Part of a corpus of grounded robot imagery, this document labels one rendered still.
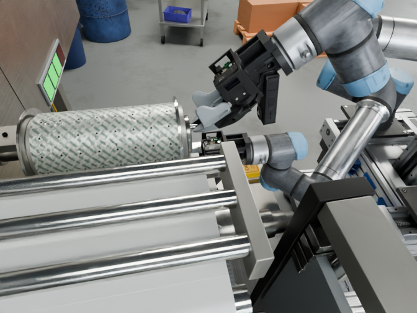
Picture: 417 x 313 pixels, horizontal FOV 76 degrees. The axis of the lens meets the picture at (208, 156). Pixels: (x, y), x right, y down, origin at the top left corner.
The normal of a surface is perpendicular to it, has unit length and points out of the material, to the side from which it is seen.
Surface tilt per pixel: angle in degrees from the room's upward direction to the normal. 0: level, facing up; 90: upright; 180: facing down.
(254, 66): 90
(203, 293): 0
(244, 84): 90
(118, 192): 0
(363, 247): 0
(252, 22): 90
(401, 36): 65
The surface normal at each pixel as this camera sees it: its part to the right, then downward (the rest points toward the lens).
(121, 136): 0.14, -0.01
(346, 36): -0.19, 0.75
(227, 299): 0.04, -0.66
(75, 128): 0.09, -0.40
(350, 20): 0.11, 0.63
